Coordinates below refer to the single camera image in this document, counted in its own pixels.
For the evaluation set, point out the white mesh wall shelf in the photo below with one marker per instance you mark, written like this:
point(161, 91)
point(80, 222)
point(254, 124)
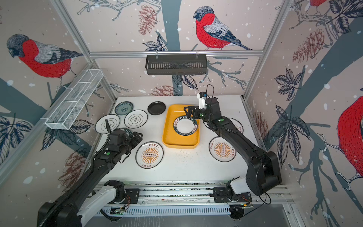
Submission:
point(76, 97)

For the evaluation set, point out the orange sunburst plate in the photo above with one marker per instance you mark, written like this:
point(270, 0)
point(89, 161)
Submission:
point(221, 150)
point(238, 125)
point(149, 155)

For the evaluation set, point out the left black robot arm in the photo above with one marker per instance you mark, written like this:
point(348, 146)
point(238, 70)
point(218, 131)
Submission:
point(64, 211)

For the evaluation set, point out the white flower plate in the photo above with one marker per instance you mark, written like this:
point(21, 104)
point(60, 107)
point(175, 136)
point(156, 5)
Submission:
point(107, 123)
point(135, 119)

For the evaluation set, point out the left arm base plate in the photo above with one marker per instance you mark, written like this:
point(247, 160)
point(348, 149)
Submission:
point(128, 196)

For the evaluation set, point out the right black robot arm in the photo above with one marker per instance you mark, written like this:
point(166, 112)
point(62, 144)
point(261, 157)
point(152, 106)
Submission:
point(263, 171)

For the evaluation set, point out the small green patterned plate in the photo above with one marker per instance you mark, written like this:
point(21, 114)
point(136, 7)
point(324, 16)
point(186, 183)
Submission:
point(124, 108)

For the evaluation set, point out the black hanging wire basket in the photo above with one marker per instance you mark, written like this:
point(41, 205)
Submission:
point(189, 64)

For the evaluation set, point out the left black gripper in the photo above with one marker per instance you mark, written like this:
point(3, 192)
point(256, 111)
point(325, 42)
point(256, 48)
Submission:
point(133, 140)

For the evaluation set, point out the aluminium mounting rail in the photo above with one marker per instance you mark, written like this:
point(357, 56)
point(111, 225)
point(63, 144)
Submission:
point(165, 194)

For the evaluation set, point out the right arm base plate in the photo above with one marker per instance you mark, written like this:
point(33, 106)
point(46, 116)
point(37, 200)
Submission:
point(224, 195)

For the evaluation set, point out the yellow plastic bin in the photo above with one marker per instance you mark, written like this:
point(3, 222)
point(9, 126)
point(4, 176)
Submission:
point(173, 140)

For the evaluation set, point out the dark rim lettered plate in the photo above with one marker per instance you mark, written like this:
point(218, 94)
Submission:
point(185, 126)

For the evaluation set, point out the small black plate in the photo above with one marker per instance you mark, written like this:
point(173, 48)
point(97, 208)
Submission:
point(156, 108)

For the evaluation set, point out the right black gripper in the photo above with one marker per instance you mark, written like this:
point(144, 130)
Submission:
point(192, 108)

